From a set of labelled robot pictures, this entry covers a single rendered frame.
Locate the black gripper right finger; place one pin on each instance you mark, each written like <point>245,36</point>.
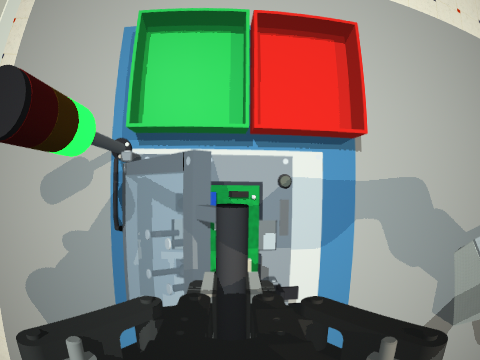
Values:
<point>366,335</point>

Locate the green circuit board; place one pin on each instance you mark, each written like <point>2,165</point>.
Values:
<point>238,194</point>

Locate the red bin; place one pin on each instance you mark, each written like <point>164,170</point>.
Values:
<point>306,71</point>

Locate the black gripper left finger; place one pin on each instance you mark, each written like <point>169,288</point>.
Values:
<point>96,335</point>

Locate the green bin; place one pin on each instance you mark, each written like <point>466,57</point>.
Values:
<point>190,71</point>

